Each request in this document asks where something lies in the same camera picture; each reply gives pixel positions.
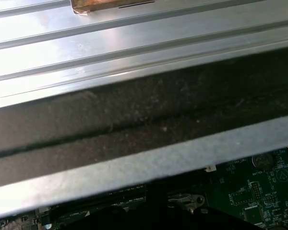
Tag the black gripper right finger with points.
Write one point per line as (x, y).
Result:
(206, 221)

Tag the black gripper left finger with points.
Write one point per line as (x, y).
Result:
(124, 221)

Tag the green motherboard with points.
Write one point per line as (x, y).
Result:
(242, 191)

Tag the black pin header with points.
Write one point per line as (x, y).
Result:
(255, 191)

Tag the round coin cell battery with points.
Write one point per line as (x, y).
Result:
(262, 160)

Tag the black PC case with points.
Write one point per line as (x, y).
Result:
(134, 107)

